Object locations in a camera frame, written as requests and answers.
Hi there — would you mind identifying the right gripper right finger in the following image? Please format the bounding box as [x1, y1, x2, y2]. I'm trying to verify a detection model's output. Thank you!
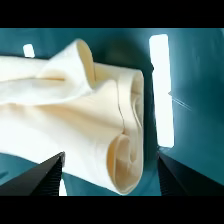
[156, 151, 224, 197]

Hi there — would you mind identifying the cream shirt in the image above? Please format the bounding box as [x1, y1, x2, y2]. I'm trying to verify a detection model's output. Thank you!
[0, 38, 146, 196]

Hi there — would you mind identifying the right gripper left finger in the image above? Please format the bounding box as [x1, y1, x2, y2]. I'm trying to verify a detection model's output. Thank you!
[0, 151, 66, 197]

